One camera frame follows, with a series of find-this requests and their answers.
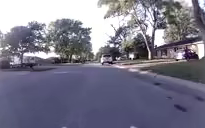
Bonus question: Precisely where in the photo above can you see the grey asphalt road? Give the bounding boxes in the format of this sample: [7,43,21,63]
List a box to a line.
[0,62,205,128]

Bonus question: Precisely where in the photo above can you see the dark spreading tree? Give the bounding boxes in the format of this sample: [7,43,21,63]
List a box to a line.
[0,20,50,70]

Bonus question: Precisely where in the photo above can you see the grass lawn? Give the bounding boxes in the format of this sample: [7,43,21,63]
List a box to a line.
[123,58,205,86]

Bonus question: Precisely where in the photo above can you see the dark low trees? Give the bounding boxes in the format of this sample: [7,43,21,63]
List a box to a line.
[94,44,123,62]

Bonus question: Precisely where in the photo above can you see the pale building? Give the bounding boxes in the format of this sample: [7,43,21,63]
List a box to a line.
[10,54,45,66]

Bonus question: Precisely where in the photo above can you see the low house with pale wall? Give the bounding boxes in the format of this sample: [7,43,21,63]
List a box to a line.
[154,36,205,61]

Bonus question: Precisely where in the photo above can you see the tree with pale leaning trunk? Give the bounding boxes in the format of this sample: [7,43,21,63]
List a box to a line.
[96,0,178,61]

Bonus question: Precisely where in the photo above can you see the white car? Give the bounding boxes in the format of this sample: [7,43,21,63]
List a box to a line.
[99,53,114,66]

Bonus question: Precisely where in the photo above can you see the parked vehicle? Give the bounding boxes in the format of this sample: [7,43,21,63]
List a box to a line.
[174,46,200,62]

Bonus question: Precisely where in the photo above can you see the pale concrete kerb strip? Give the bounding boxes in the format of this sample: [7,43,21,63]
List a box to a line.
[113,62,205,96]

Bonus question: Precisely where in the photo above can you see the green tree behind house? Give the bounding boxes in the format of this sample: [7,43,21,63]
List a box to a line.
[162,2,200,45]

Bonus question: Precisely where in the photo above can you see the broad leafy tree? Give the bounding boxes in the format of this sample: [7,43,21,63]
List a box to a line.
[46,18,95,64]

